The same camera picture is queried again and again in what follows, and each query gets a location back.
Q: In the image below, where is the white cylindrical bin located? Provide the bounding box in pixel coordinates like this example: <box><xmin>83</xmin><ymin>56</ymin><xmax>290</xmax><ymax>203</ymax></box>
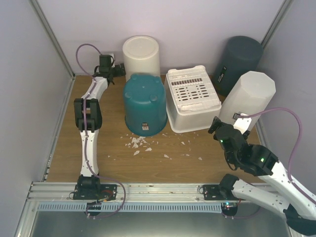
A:
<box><xmin>122</xmin><ymin>36</ymin><xmax>160</xmax><ymax>80</ymax></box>

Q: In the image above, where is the white rectangular tub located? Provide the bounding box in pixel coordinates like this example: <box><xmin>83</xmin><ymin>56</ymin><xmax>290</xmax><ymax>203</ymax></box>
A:
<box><xmin>164</xmin><ymin>65</ymin><xmax>222</xmax><ymax>133</ymax></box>

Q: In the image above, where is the white faceted bin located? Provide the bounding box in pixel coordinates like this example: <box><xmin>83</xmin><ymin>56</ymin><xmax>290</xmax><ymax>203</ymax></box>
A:
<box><xmin>219</xmin><ymin>71</ymin><xmax>276</xmax><ymax>124</ymax></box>

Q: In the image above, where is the teal round bin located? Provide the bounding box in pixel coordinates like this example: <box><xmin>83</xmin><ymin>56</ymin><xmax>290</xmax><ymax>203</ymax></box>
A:
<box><xmin>123</xmin><ymin>74</ymin><xmax>167</xmax><ymax>137</ymax></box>

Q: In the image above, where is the dark grey round bin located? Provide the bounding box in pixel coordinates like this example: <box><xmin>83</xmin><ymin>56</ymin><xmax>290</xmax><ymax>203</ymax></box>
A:
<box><xmin>211</xmin><ymin>36</ymin><xmax>263</xmax><ymax>96</ymax></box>

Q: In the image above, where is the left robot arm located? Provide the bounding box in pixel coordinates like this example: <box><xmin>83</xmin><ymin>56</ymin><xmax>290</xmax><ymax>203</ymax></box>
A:
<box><xmin>74</xmin><ymin>53</ymin><xmax>124</xmax><ymax>199</ymax></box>

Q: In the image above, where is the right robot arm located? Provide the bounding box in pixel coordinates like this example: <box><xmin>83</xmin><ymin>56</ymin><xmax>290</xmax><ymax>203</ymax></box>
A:
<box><xmin>208</xmin><ymin>117</ymin><xmax>316</xmax><ymax>236</ymax></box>

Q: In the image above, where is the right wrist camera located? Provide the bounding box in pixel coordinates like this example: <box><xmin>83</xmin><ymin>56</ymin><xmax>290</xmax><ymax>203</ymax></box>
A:
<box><xmin>233</xmin><ymin>113</ymin><xmax>252</xmax><ymax>134</ymax></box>

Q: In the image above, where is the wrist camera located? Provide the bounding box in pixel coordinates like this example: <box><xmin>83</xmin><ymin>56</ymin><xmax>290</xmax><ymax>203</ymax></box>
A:
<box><xmin>233</xmin><ymin>113</ymin><xmax>252</xmax><ymax>134</ymax></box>
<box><xmin>108</xmin><ymin>53</ymin><xmax>115</xmax><ymax>68</ymax></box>

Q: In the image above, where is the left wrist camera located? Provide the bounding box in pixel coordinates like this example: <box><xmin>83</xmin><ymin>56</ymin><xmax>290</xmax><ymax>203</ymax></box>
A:
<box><xmin>108</xmin><ymin>53</ymin><xmax>115</xmax><ymax>68</ymax></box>

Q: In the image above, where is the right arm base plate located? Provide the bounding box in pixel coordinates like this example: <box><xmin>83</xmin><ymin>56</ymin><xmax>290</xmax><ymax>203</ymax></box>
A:
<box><xmin>197</xmin><ymin>184</ymin><xmax>237</xmax><ymax>201</ymax></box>

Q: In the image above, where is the left aluminium frame post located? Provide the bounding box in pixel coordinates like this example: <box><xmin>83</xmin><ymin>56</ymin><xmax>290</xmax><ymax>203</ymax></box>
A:
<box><xmin>29</xmin><ymin>0</ymin><xmax>75</xmax><ymax>79</ymax></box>

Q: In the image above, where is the aluminium frame post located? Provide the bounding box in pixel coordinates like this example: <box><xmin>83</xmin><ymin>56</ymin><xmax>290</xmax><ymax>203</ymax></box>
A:
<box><xmin>29</xmin><ymin>0</ymin><xmax>75</xmax><ymax>79</ymax></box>
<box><xmin>261</xmin><ymin>0</ymin><xmax>294</xmax><ymax>49</ymax></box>

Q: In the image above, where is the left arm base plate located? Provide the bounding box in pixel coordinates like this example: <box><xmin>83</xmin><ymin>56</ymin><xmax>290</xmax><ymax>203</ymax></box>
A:
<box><xmin>69</xmin><ymin>184</ymin><xmax>118</xmax><ymax>201</ymax></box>

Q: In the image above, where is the right aluminium frame post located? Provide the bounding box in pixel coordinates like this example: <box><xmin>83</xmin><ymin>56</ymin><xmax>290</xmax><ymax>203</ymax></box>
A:
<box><xmin>261</xmin><ymin>0</ymin><xmax>294</xmax><ymax>49</ymax></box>

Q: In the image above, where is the aluminium front rail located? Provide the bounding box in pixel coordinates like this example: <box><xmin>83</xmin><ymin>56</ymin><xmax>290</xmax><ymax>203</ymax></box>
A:
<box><xmin>27</xmin><ymin>181</ymin><xmax>294</xmax><ymax>202</ymax></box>

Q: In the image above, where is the grey slotted cable duct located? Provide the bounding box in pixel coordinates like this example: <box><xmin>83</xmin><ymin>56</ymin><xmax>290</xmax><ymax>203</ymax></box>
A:
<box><xmin>38</xmin><ymin>202</ymin><xmax>222</xmax><ymax>213</ymax></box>

